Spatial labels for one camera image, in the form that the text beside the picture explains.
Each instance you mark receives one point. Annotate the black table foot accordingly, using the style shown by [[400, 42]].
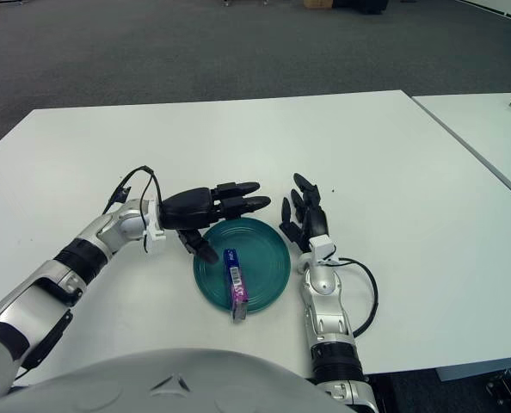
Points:
[[502, 385]]

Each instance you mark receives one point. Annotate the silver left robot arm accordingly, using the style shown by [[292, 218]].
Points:
[[27, 301]]

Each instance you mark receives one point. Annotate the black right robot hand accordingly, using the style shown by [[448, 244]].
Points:
[[315, 219]]

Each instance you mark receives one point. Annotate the teal round plate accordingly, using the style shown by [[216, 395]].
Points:
[[268, 262]]

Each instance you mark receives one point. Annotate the blue gum pack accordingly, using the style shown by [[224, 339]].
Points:
[[237, 284]]

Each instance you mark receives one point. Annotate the silver robot torso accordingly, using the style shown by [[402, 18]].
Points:
[[152, 387]]

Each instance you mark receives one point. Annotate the brown cardboard box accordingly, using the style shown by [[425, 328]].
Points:
[[317, 3]]

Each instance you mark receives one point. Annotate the white neighbouring table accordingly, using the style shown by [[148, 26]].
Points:
[[479, 125]]

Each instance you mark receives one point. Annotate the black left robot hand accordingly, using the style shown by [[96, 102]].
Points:
[[186, 208]]

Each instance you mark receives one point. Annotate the black furniture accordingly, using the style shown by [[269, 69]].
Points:
[[358, 4]]

